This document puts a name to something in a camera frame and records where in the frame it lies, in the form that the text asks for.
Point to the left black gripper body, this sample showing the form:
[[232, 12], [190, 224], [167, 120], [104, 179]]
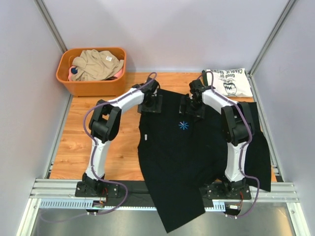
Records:
[[150, 106]]

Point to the black t shirt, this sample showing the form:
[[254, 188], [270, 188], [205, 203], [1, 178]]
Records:
[[178, 154]]

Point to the folded white printed t shirt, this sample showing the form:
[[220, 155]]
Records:
[[230, 83]]

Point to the pink garment in basket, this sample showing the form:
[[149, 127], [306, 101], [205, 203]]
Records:
[[117, 75]]

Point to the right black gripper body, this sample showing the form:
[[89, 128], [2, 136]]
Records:
[[196, 109]]

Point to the left aluminium corner post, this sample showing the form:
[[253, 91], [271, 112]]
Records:
[[51, 25]]

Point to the blue garment in basket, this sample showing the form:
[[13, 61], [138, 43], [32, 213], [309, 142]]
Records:
[[74, 71]]

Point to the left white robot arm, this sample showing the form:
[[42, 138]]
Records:
[[104, 126]]

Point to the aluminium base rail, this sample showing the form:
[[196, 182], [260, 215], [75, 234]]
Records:
[[60, 194]]

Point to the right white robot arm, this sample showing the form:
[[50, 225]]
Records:
[[237, 128]]

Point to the right aluminium corner post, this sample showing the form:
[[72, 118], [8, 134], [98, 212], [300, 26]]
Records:
[[272, 35]]

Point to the beige shirt in basket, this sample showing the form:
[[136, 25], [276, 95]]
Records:
[[93, 65]]

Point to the orange plastic basket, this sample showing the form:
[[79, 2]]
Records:
[[114, 87]]

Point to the aluminium corner post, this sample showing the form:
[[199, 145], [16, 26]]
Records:
[[51, 25], [272, 35]]

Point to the black base cloth strip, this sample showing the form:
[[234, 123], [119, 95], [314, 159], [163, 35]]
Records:
[[139, 196]]

